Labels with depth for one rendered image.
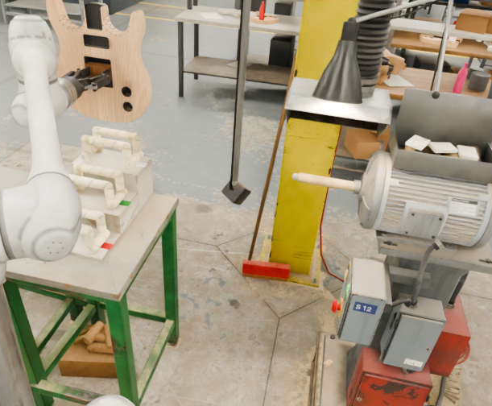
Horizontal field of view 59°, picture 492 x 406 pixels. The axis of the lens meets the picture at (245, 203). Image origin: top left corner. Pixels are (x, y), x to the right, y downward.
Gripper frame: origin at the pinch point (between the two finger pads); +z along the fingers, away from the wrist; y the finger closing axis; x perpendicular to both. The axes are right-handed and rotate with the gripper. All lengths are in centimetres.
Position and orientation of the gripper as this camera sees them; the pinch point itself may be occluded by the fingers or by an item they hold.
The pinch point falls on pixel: (97, 72)
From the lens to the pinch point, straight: 166.1
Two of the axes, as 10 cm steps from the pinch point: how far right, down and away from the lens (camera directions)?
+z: 2.2, -5.3, 8.2
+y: 9.7, 1.8, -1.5
